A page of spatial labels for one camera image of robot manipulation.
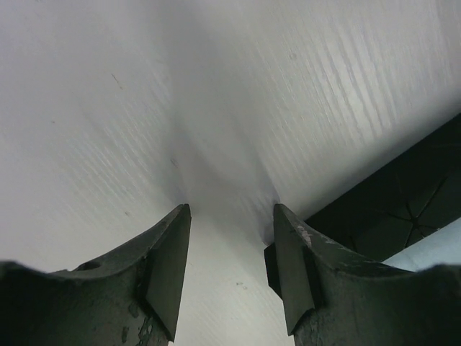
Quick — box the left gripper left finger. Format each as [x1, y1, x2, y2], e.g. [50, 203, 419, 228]
[1, 204, 191, 345]

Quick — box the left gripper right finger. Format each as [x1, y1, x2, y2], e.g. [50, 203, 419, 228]
[264, 204, 460, 345]

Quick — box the light blue cloth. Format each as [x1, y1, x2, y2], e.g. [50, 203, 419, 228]
[383, 219, 461, 272]

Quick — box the black glasses case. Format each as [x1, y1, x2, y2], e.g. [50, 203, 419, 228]
[306, 116, 460, 261]

